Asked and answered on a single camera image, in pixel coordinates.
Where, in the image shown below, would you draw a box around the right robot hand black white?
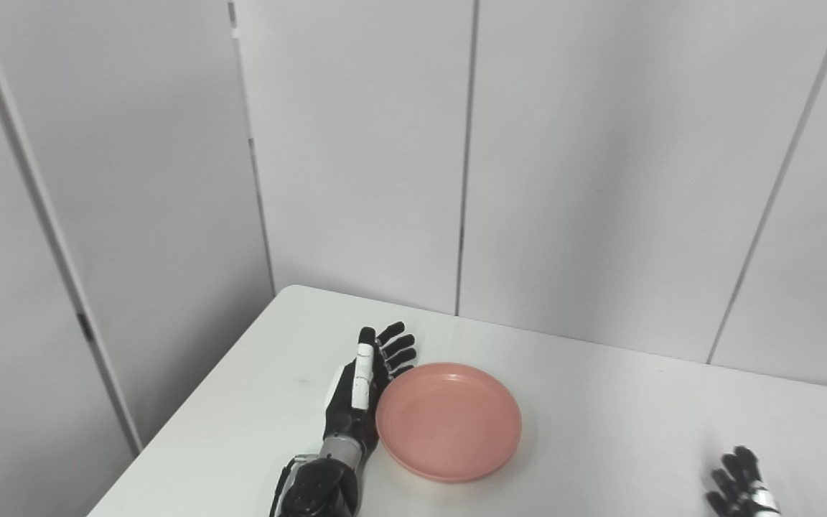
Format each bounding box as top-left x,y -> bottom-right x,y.
705,446 -> 782,517

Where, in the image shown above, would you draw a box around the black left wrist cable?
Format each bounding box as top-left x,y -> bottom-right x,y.
268,455 -> 308,517

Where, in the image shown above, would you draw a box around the pink round plate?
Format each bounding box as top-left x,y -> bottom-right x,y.
375,362 -> 523,483

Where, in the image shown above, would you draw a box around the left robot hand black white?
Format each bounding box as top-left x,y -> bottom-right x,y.
322,321 -> 418,459

